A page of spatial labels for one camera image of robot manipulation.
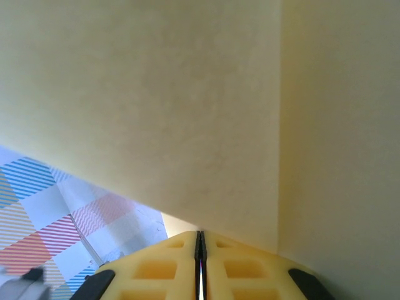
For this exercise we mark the yellow paper sheet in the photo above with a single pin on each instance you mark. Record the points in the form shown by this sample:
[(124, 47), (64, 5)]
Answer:
[(187, 93)]

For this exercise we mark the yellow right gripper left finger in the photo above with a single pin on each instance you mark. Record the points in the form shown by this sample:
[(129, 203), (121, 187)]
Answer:
[(156, 268)]

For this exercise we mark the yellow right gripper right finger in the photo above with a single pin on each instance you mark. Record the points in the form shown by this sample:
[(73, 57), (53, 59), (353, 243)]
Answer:
[(243, 268)]

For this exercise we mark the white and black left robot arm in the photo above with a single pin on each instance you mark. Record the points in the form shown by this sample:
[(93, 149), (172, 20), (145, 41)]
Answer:
[(28, 289)]

